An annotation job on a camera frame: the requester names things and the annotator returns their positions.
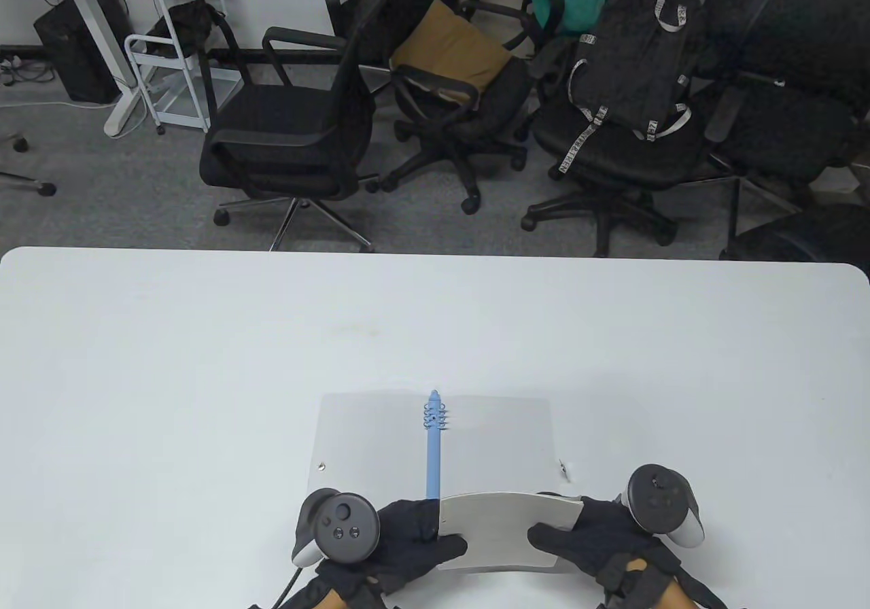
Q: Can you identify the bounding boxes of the person's left hand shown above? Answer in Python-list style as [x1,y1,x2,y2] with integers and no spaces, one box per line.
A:
[316,498,468,606]

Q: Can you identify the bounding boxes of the person's right hand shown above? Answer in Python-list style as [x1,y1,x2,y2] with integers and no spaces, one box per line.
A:
[528,495,680,603]

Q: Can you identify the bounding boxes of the clear ring binder blue spine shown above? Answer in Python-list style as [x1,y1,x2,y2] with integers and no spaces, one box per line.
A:
[307,389,568,572]

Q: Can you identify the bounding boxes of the lined loose-leaf paper stack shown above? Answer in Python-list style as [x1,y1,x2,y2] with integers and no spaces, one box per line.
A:
[437,492,584,572]

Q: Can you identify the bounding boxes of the black padded office chair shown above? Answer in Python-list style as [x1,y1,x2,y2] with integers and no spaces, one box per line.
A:
[719,203,870,261]

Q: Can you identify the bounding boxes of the black office chair chrome base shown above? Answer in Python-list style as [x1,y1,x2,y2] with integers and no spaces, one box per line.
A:
[198,0,396,253]

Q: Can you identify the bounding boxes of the black office chair with armrests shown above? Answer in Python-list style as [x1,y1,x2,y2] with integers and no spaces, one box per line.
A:
[317,0,534,215]

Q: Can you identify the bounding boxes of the black mesh office chair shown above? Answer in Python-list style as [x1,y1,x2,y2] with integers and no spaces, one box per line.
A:
[693,0,870,243]

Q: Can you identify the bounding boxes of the brown cushion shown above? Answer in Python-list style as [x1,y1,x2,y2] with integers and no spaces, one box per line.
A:
[391,0,514,103]

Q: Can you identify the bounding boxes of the white metal trolley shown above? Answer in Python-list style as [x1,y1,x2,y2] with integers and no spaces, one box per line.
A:
[88,0,245,135]

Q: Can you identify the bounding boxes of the office chair base with casters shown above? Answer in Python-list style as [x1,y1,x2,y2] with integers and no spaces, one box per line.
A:
[0,132,57,196]

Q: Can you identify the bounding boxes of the black bag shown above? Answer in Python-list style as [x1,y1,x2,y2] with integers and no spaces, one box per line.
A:
[146,0,228,59]

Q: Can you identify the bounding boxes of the black computer tower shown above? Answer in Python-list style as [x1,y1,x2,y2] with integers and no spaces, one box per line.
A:
[34,0,133,103]

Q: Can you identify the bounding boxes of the white standing desk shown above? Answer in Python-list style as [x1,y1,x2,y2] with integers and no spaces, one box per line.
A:
[0,0,147,137]

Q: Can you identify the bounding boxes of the black cable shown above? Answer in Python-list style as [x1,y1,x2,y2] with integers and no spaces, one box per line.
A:
[272,565,303,609]

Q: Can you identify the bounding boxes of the black backpack white straps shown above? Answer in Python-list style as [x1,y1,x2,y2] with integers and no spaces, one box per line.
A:
[557,0,701,178]

